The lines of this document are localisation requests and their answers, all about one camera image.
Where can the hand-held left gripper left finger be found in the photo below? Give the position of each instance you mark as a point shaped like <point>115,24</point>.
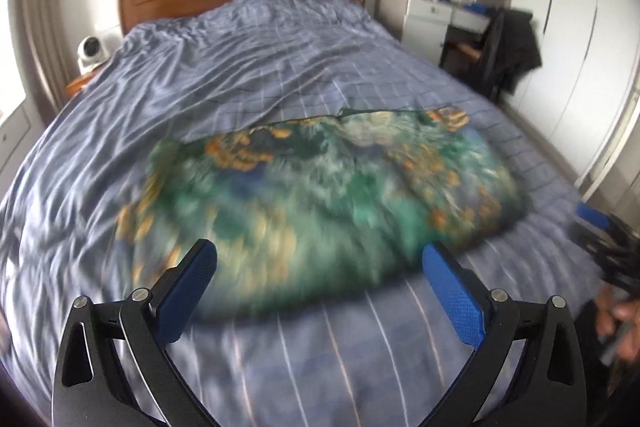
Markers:
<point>190,287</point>

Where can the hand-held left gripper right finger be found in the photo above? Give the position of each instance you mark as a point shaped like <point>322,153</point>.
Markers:
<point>455,297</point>

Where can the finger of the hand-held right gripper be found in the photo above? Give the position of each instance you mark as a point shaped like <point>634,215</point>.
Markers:
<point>597,219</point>

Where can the green landscape print jacket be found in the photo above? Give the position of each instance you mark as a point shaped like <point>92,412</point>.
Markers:
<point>325,207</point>

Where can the person's right hand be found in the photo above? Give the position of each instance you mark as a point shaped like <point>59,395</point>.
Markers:
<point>622,312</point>

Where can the white wardrobe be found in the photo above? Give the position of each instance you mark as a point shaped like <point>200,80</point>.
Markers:
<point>575,32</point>

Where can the black jacket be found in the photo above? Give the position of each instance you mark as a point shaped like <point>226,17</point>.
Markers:
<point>515,47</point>

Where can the wooden chair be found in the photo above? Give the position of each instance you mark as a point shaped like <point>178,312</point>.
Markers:
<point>462,52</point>

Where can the blue checked duvet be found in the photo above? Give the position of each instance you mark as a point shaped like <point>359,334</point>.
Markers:
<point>250,72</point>

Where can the white window seat cabinet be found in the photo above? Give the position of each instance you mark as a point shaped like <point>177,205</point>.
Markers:
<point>15,137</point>

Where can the wooden nightstand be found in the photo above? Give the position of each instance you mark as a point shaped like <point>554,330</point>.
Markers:
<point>80,83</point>

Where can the blue item on desk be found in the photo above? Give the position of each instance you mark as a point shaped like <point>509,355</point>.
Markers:
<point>475,8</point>

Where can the white desk with drawer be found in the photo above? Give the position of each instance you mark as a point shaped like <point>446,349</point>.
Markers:
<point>425,22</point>

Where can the window with sheer curtain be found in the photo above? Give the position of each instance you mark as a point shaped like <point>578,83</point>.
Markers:
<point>11,57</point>

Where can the beige curtain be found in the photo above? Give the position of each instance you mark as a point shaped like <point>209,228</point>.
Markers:
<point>47,32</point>

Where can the white round camera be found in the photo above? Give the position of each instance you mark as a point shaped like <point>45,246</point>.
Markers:
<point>93,52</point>

